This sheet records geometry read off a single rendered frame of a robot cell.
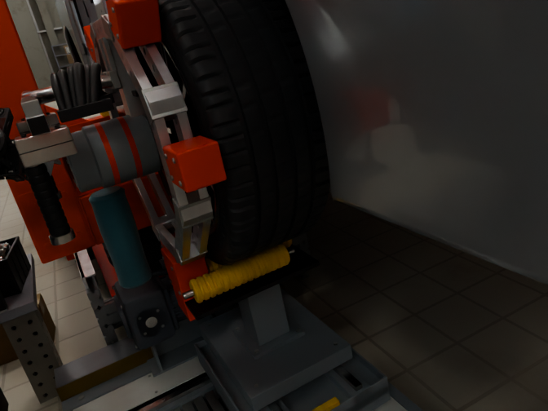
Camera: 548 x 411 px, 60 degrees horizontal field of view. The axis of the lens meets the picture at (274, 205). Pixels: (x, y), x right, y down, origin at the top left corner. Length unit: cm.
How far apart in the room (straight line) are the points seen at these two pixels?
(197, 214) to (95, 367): 94
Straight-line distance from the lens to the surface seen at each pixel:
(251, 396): 124
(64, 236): 95
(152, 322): 147
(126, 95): 109
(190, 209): 90
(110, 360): 173
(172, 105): 86
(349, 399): 127
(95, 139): 106
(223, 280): 112
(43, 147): 91
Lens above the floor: 105
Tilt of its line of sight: 21 degrees down
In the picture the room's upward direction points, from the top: 12 degrees counter-clockwise
